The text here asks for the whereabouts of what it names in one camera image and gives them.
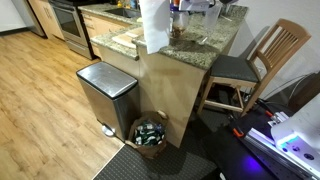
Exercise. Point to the stainless steel trash can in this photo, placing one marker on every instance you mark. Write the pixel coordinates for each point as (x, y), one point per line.
(113, 95)

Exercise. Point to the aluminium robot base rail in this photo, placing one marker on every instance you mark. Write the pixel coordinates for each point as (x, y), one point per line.
(292, 150)

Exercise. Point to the stainless steel oven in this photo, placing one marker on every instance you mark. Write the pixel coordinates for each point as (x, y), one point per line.
(71, 24)

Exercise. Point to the wooden cutting board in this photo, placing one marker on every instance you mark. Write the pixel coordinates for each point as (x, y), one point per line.
(127, 37)

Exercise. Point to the dark floor mat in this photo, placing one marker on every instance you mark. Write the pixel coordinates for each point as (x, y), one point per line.
(188, 162)

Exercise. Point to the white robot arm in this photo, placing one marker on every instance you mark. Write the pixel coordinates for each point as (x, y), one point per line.
(305, 123)

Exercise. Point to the clear jar with purple lid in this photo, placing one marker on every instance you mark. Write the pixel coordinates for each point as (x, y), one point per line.
(179, 21)

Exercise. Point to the wooden chair with grey seat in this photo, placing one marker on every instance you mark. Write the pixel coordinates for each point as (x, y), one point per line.
(249, 77)

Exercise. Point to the brown paper bag with cans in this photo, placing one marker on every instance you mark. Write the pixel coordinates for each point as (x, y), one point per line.
(148, 133)

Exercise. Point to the clear plastic cup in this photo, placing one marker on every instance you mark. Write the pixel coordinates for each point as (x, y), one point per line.
(211, 16)

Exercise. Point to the metal spoon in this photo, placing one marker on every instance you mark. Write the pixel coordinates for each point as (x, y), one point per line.
(202, 42)

